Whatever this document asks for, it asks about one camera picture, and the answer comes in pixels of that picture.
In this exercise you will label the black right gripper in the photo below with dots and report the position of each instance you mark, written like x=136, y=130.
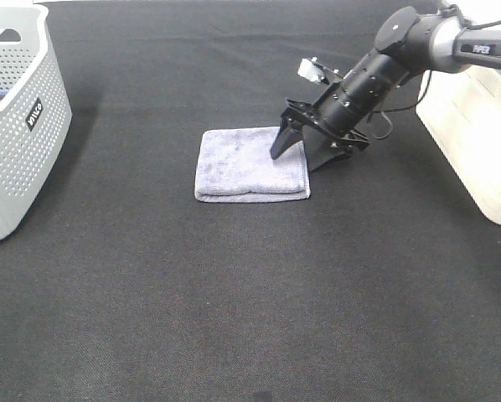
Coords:
x=336, y=133

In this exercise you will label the lavender towel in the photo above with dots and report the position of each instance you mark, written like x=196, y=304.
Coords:
x=235, y=166

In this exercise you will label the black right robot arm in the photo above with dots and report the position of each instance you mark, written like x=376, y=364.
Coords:
x=407, y=45

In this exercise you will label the black table mat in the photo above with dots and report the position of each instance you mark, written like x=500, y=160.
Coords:
x=384, y=285

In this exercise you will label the white plastic bin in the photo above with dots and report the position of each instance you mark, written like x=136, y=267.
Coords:
x=462, y=112

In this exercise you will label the grey perforated laundry basket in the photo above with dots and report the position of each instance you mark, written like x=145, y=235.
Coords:
x=35, y=112

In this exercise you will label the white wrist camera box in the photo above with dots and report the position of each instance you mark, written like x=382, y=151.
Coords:
x=314, y=72

